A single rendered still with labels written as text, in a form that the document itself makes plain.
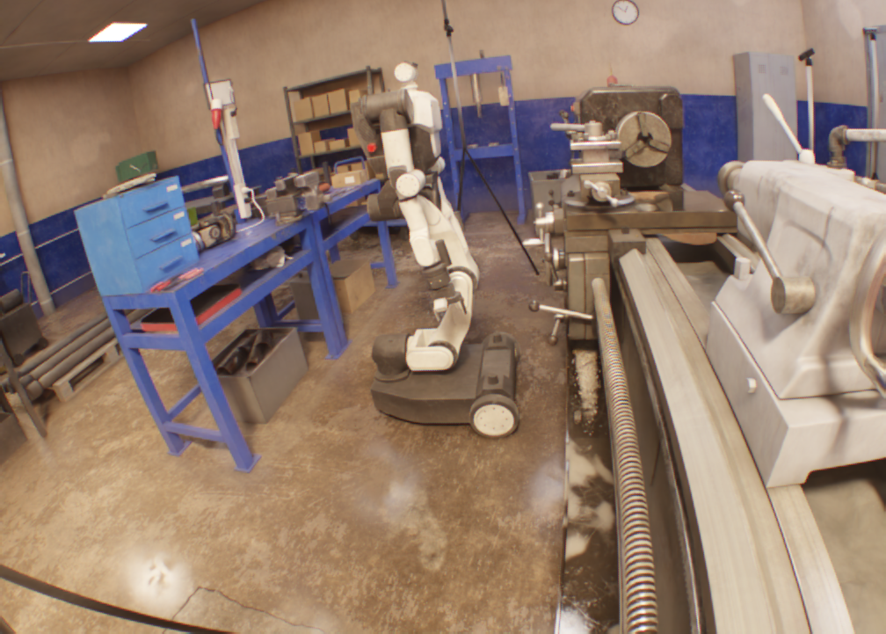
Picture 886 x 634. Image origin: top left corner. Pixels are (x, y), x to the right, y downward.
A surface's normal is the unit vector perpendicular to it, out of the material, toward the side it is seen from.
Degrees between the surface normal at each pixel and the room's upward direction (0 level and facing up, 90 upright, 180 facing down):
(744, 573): 36
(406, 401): 90
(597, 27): 90
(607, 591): 0
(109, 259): 90
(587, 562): 0
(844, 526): 11
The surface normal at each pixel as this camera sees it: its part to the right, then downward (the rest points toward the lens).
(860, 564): -0.15, -0.82
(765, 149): -0.22, 0.41
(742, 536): -0.67, -0.72
